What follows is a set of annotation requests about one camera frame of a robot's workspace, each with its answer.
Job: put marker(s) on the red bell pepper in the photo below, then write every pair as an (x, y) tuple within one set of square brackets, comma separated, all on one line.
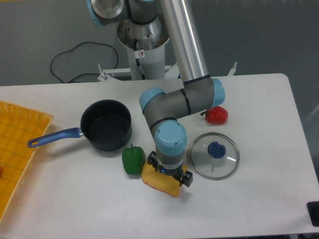
[(216, 115)]

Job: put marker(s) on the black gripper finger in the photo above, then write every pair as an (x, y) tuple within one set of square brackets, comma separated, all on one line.
[(185, 178), (152, 160)]

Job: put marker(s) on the black saucepan blue handle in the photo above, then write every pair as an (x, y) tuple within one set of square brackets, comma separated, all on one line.
[(107, 124)]

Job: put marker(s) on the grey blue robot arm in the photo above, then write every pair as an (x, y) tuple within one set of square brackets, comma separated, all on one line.
[(200, 92)]

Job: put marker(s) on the green bell pepper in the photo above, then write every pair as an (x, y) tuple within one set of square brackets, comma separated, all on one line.
[(133, 159)]

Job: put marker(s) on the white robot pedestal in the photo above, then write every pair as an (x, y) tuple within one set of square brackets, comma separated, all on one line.
[(145, 46)]

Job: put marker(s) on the black device at table edge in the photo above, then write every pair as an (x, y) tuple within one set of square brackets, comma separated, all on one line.
[(313, 210)]

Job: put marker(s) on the white metal mounting bracket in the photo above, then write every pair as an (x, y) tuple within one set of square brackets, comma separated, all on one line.
[(124, 74)]

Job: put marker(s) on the yellow woven tray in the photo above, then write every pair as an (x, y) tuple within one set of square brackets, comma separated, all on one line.
[(18, 125)]

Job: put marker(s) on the glass pot lid blue knob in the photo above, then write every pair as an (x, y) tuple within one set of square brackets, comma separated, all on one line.
[(214, 156)]

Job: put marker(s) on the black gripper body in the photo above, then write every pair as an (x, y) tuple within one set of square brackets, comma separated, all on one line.
[(174, 170)]

